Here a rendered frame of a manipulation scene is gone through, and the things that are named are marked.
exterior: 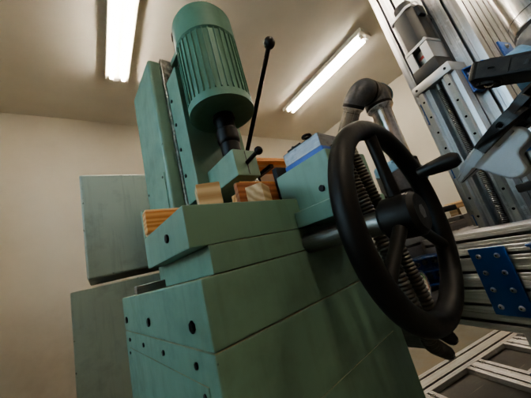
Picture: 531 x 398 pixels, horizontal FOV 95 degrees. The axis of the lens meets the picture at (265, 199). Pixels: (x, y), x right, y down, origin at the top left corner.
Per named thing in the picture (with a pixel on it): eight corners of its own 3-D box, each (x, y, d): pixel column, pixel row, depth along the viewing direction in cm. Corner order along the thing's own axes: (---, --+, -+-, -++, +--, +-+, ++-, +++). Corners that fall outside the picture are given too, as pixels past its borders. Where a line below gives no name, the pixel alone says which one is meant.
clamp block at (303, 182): (339, 195, 40) (322, 147, 42) (285, 218, 50) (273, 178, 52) (380, 193, 50) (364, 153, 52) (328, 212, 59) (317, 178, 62)
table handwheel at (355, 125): (490, 410, 24) (314, 174, 19) (327, 373, 38) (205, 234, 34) (471, 227, 43) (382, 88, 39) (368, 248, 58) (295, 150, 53)
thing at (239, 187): (242, 212, 48) (235, 182, 49) (239, 213, 48) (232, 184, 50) (318, 204, 63) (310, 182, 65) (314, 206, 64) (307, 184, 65)
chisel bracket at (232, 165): (239, 181, 56) (231, 148, 58) (212, 201, 66) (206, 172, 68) (264, 181, 60) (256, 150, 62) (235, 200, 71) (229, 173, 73)
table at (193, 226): (221, 230, 24) (209, 175, 26) (146, 269, 47) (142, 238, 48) (423, 201, 64) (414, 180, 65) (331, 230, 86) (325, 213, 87)
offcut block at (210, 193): (221, 211, 42) (216, 188, 43) (224, 205, 39) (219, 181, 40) (199, 215, 41) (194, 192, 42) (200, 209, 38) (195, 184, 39)
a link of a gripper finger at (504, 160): (486, 204, 32) (559, 141, 27) (445, 176, 35) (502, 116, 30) (491, 202, 34) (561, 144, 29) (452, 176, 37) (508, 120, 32)
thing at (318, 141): (323, 150, 44) (314, 123, 45) (283, 175, 52) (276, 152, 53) (359, 155, 52) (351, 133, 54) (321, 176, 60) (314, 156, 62)
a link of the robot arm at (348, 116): (366, 73, 99) (333, 185, 116) (380, 78, 105) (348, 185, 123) (343, 73, 107) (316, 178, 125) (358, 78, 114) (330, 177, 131)
